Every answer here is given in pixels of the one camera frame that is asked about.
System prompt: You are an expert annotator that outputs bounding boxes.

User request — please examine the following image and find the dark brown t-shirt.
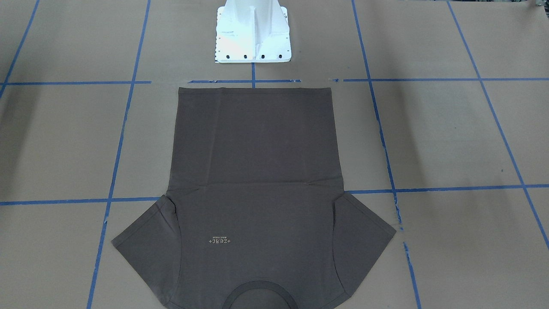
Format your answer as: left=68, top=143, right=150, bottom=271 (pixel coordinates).
left=112, top=88, right=396, bottom=309

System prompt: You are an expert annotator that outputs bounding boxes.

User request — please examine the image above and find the white pedestal base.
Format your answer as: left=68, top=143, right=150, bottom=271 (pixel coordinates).
left=214, top=0, right=292, bottom=64

